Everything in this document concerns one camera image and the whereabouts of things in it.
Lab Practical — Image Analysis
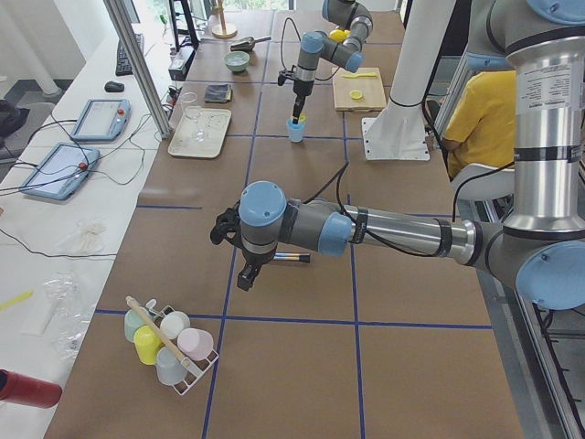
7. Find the grey folded cloth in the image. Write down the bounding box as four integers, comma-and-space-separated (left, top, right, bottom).
204, 84, 232, 103

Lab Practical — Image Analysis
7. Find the person in yellow shirt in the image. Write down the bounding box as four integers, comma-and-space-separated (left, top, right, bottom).
442, 70, 516, 178

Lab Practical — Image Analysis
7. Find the red bottle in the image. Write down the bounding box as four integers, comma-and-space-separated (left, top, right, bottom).
1, 369, 62, 408

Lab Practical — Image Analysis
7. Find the clear wine glass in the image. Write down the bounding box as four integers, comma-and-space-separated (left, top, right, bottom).
179, 91, 206, 142

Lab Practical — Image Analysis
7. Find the green bowl of ice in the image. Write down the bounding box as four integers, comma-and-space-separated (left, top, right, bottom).
224, 50, 250, 73

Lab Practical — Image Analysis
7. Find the pink cup in rack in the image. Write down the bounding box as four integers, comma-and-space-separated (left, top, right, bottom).
177, 327, 214, 361

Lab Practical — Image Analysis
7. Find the cream bear serving tray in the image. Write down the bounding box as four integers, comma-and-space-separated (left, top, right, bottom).
167, 108, 231, 159

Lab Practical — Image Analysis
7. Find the crumpled clear plastic bag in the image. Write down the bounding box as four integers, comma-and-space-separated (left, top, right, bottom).
44, 272, 97, 362

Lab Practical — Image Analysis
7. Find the wooden rack handle rod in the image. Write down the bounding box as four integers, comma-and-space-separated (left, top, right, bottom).
125, 295, 190, 369

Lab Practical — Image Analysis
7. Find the wooden cutting board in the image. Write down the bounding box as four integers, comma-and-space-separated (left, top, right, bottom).
333, 68, 387, 112

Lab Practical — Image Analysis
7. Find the teach pendant tablet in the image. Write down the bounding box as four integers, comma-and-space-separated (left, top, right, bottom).
19, 142, 101, 200
70, 99, 131, 143

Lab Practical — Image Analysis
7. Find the yellow stick on side table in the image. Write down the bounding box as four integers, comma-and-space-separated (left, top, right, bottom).
0, 290, 34, 311

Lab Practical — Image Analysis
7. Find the steel ice scoop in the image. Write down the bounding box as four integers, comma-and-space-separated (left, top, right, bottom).
229, 36, 271, 52

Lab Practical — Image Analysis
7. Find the light blue plastic cup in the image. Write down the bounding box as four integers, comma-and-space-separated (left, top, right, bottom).
286, 118, 305, 143

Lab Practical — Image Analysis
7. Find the grey-blue cup in rack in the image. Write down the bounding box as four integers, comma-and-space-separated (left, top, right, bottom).
155, 347, 187, 386

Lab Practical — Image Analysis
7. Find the mint green cup in rack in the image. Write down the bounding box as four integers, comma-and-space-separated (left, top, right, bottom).
123, 309, 145, 343

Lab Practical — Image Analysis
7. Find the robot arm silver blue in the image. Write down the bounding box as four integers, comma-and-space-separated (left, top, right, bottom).
228, 1, 584, 310
292, 1, 373, 124

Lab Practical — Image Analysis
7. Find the aluminium frame post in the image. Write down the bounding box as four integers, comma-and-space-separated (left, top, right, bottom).
103, 0, 172, 139

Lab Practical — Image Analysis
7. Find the upper teach pendant tablet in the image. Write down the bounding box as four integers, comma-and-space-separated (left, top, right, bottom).
70, 99, 131, 143

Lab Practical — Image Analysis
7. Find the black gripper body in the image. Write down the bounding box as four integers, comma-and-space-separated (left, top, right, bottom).
241, 248, 276, 274
293, 79, 313, 102

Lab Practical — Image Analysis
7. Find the black keyboard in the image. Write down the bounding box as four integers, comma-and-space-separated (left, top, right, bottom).
115, 33, 144, 77

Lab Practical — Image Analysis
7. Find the black computer mouse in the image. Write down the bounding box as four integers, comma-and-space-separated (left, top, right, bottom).
104, 80, 125, 93

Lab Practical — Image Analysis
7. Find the steel muddler black tip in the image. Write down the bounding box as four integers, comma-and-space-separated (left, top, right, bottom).
273, 252, 311, 263

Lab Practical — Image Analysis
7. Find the white cup in rack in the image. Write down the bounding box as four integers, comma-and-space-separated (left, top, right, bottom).
160, 311, 190, 340

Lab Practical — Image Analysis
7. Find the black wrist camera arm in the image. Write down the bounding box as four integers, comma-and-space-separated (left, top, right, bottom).
210, 208, 241, 248
277, 65, 296, 86

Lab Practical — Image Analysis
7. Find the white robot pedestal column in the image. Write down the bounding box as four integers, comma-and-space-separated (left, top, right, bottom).
362, 0, 456, 161

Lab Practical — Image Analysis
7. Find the lower teach pendant tablet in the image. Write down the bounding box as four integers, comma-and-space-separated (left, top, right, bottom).
19, 142, 101, 200

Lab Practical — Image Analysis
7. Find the yellow plastic knife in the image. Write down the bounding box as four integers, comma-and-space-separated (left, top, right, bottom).
342, 71, 378, 79

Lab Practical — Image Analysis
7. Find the yellow cup in rack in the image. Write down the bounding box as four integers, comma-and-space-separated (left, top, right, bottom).
133, 325, 164, 366

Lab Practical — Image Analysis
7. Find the whole yellow lemon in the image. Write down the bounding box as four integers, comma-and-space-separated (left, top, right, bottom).
329, 28, 350, 43

